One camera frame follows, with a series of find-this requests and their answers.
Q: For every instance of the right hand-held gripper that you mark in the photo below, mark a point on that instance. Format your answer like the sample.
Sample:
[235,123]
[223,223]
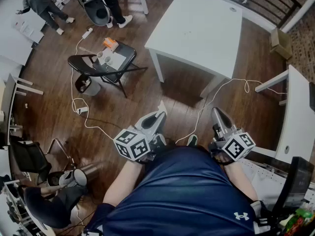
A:
[237,146]

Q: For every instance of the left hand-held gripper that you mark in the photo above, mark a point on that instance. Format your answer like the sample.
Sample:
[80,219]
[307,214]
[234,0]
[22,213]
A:
[131,145]

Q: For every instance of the person's left forearm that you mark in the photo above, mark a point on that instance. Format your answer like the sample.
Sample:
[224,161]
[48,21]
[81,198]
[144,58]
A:
[123,181]

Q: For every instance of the person's right forearm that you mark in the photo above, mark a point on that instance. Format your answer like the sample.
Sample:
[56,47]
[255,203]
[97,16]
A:
[240,181]

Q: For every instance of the white work table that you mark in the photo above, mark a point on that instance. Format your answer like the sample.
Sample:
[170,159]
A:
[197,33]

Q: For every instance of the person's dark left shoe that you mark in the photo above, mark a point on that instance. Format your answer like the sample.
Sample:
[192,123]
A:
[162,139]

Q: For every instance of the person's green right shoe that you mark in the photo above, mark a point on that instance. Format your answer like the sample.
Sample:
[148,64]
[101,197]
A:
[192,140]

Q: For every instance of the grey trash bin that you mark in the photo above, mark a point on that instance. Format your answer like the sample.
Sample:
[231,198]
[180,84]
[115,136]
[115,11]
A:
[92,88]

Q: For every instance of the white paper sheet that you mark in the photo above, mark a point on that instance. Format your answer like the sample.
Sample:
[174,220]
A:
[118,59]

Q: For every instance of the white pegboard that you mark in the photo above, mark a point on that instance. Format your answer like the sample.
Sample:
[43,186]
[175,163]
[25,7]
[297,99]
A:
[265,178]

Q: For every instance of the white desk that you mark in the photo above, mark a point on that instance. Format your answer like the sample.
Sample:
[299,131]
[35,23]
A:
[297,112]

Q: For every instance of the person's navy shirt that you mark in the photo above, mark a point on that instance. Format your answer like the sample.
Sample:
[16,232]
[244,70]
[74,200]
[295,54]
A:
[184,193]

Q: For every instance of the metal cylinder bin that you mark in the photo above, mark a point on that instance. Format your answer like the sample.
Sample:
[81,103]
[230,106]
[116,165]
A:
[91,172]

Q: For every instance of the orange cardboard box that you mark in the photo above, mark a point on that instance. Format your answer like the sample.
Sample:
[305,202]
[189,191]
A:
[110,43]

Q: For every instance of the black folding chair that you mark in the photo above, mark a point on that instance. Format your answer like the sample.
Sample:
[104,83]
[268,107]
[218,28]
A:
[81,64]

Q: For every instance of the black router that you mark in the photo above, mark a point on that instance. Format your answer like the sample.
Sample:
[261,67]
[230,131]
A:
[312,97]

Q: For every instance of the wooden stick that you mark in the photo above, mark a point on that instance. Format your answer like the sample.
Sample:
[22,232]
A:
[86,50]

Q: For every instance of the brown cardboard box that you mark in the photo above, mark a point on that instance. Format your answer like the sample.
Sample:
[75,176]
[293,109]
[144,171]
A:
[281,43]

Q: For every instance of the black monitor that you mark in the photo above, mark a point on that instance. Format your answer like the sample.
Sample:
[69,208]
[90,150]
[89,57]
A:
[299,178]

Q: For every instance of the white power strip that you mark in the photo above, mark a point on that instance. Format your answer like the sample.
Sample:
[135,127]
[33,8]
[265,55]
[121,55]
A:
[87,33]

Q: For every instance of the grey round chair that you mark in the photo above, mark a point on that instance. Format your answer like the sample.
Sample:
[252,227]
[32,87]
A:
[97,10]

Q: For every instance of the pile of colourful snack packets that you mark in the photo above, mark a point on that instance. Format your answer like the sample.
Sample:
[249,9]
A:
[299,220]

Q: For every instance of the black office chair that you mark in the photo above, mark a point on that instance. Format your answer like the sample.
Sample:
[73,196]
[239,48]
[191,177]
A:
[28,156]

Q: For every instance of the white table with papers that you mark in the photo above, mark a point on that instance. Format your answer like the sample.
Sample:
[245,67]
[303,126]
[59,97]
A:
[14,43]

